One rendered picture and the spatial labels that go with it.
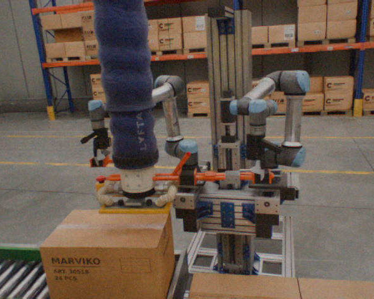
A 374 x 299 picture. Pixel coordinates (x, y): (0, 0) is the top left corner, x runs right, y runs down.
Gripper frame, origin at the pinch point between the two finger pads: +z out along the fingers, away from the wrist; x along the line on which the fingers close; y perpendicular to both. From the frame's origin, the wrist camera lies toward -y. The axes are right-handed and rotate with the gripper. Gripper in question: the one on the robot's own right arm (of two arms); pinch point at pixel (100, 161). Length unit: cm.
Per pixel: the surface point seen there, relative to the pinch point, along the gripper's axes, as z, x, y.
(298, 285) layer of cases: 72, -12, 111
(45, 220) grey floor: 124, 157, -144
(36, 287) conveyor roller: 70, -23, -41
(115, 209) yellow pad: 10.8, -39.6, 21.2
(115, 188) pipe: 5.0, -27.9, 18.3
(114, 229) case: 29.5, -25.6, 13.7
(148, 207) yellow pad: 10, -38, 37
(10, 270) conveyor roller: 71, -8, -67
